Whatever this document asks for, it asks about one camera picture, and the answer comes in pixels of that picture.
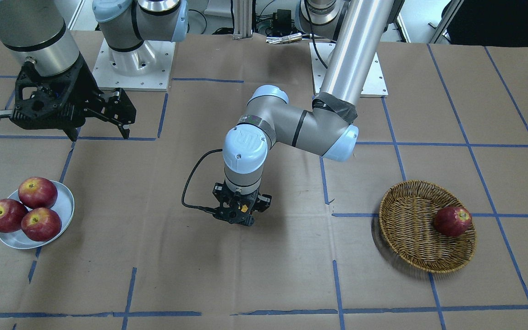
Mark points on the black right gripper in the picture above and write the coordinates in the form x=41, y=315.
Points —
x=84, y=86

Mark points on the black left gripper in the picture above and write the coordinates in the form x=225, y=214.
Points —
x=264, y=202

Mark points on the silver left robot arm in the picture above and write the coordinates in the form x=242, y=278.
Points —
x=326, y=130

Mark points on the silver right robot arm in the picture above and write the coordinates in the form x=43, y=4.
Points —
x=35, y=29

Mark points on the white round plate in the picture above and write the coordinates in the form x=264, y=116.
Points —
x=64, y=206

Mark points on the red apple on plate back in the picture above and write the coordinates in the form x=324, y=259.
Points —
x=37, y=192

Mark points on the red apple on plate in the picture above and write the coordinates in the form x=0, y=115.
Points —
x=37, y=192
x=41, y=224
x=11, y=215

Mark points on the red apple on plate front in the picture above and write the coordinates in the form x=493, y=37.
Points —
x=41, y=224

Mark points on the round woven wicker basket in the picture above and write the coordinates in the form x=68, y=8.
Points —
x=406, y=221

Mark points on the dark red apple in basket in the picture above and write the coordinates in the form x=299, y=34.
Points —
x=452, y=221

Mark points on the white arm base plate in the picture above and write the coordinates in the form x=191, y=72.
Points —
x=374, y=85
x=147, y=68

